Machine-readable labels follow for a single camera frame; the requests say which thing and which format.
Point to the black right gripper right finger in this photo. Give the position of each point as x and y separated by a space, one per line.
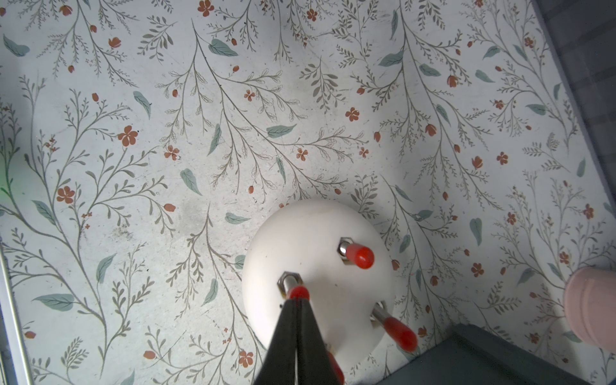
314 366

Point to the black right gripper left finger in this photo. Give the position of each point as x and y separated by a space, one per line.
280 362

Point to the white dome with screws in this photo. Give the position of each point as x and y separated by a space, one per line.
308 238

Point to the grey plastic bin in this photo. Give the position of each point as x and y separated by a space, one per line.
474 356

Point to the pink pen cup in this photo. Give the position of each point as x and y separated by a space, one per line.
589 304

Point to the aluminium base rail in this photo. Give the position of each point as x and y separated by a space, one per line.
16 345

